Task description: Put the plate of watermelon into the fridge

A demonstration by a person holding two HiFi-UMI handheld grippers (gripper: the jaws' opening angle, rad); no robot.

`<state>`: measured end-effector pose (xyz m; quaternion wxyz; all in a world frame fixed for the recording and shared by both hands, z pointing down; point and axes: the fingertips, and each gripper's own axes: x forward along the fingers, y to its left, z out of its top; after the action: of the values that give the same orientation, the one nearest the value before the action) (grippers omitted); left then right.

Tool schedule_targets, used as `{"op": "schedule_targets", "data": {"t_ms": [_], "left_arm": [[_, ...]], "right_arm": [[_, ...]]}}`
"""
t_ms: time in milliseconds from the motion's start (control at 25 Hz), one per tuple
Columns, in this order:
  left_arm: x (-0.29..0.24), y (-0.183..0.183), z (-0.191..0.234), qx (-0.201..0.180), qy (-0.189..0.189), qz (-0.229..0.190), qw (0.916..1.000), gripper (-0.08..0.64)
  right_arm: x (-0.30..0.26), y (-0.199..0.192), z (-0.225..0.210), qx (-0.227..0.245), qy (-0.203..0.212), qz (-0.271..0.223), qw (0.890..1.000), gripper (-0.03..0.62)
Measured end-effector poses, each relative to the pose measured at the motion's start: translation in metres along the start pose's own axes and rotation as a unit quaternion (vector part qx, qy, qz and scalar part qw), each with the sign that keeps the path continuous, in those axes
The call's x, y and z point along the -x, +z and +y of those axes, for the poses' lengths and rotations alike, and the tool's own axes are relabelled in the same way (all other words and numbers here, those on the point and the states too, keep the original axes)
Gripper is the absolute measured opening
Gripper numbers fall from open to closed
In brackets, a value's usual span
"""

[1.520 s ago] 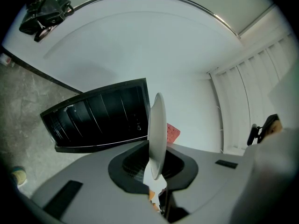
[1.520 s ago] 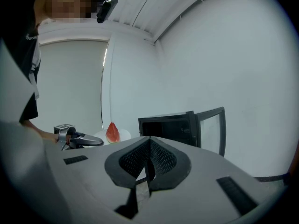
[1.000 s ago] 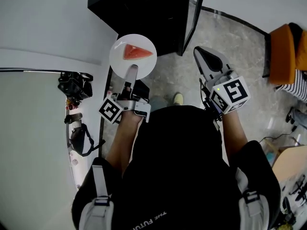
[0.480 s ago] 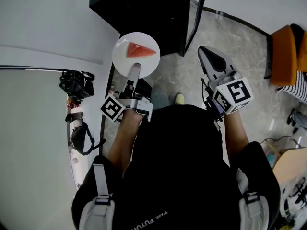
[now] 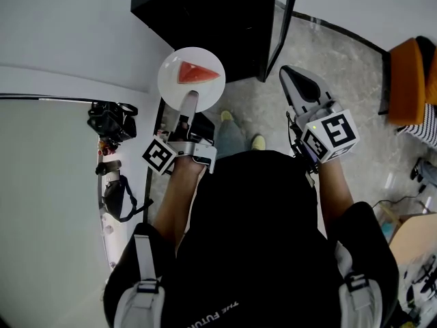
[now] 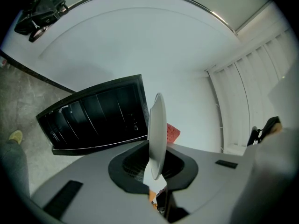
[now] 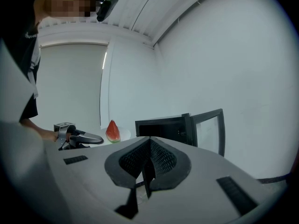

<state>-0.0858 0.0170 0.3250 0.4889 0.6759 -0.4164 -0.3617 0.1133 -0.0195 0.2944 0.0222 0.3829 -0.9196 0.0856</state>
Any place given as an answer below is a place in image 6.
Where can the red watermelon slice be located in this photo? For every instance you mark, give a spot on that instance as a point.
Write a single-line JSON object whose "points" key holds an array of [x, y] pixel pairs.
{"points": [[172, 133]]}

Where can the white round plate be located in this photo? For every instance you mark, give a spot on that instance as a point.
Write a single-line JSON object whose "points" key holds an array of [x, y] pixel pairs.
{"points": [[157, 134]]}

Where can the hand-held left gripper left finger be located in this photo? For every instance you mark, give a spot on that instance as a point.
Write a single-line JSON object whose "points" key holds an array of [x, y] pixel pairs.
{"points": [[93, 183]]}

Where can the black handbag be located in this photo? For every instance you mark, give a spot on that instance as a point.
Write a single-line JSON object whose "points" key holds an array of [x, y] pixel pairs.
{"points": [[39, 13]]}

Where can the person's grey jeans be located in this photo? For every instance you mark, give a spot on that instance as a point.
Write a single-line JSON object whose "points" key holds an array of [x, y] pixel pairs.
{"points": [[14, 167]]}

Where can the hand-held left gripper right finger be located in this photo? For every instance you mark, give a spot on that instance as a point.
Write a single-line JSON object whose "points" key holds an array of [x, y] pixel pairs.
{"points": [[210, 178]]}

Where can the person's yellow left shoe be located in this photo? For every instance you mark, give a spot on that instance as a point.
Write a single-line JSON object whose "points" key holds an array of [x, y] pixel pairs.
{"points": [[16, 136]]}

